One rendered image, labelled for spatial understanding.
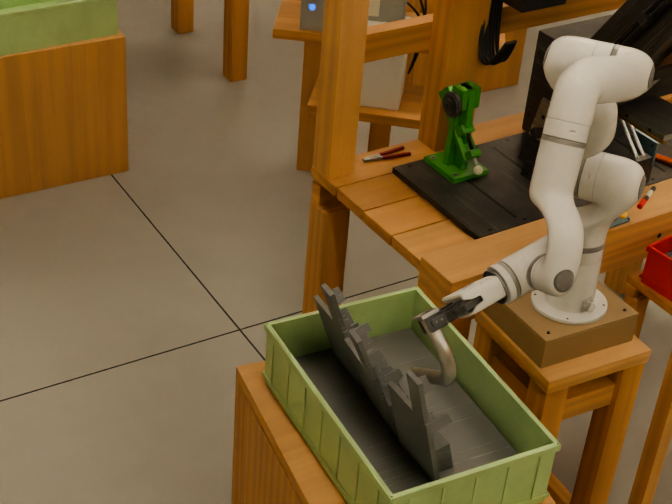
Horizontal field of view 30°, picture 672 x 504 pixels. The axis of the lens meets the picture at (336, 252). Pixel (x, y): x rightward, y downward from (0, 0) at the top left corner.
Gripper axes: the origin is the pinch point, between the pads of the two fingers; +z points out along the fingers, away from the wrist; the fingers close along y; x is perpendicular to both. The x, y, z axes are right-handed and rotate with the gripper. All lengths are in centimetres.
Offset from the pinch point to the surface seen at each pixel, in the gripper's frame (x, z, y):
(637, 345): 37, -63, -50
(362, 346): -0.5, 10.0, -17.6
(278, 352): -5, 19, -50
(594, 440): 57, -50, -70
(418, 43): -61, -74, -106
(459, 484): 33.3, 6.9, -11.3
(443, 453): 28.8, 3.3, -22.9
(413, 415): 16.8, 8.0, -14.4
